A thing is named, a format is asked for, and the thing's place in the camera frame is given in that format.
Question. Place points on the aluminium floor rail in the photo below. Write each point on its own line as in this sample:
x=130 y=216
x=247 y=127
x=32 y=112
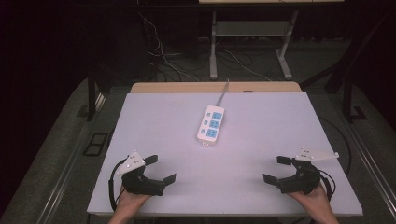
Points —
x=370 y=155
x=70 y=168

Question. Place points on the grey metal desk frame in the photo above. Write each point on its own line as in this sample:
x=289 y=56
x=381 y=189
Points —
x=213 y=56

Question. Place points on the white power strip blue sockets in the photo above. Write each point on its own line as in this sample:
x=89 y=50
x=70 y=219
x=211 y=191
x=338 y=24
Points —
x=210 y=126

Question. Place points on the person's left hand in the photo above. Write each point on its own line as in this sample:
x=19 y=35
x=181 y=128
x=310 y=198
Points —
x=129 y=202

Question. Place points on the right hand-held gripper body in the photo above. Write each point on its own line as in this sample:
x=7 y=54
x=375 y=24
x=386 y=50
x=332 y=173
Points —
x=303 y=182

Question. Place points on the black floor frame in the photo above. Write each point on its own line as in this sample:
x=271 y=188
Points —
x=93 y=149

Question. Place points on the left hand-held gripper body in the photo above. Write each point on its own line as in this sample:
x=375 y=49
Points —
x=141 y=185

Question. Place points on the person's right hand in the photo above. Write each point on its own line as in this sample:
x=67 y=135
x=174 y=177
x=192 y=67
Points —
x=317 y=202

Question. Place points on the black metal stand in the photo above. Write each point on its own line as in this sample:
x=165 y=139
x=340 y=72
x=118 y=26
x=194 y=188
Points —
x=91 y=93
x=348 y=99

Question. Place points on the wooden table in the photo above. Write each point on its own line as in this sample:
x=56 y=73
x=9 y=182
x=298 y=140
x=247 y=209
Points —
x=174 y=87

